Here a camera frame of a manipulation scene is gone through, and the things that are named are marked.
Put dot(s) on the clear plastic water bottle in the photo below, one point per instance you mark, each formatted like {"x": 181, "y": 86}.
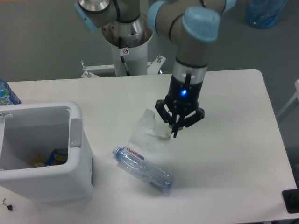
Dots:
{"x": 141, "y": 168}

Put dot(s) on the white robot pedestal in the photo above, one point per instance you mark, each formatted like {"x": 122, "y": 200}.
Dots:
{"x": 129, "y": 47}

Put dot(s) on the white frame at right edge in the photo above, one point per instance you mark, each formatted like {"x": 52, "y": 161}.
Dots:
{"x": 290, "y": 104}

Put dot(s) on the blue and yellow snack wrapper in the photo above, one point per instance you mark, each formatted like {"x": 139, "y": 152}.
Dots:
{"x": 57, "y": 157}

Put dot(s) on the white plastic trash can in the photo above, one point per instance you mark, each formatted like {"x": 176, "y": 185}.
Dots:
{"x": 44, "y": 152}

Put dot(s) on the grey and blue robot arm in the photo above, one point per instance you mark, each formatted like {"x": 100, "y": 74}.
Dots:
{"x": 192, "y": 25}

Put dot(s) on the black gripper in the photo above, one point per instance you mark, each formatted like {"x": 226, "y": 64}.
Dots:
{"x": 182, "y": 97}

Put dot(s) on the black device at table edge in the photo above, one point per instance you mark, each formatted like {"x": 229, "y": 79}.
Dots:
{"x": 291, "y": 199}

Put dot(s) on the blue plastic bag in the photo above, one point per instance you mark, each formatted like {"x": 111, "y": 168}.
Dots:
{"x": 264, "y": 13}

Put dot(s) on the blue labelled bottle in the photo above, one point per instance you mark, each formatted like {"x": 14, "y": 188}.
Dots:
{"x": 7, "y": 96}

